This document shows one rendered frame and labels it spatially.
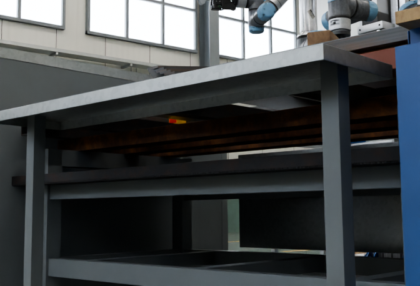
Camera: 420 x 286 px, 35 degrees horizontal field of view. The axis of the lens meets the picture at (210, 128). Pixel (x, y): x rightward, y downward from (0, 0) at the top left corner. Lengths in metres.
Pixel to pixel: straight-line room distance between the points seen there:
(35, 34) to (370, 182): 10.82
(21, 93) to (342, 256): 1.57
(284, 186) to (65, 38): 10.83
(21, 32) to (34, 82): 9.43
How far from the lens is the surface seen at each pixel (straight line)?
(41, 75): 2.62
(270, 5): 3.03
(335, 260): 1.32
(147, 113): 1.92
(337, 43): 1.60
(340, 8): 2.34
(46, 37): 12.19
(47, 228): 2.42
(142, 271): 2.04
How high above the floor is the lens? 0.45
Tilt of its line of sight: 7 degrees up
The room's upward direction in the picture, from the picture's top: 1 degrees counter-clockwise
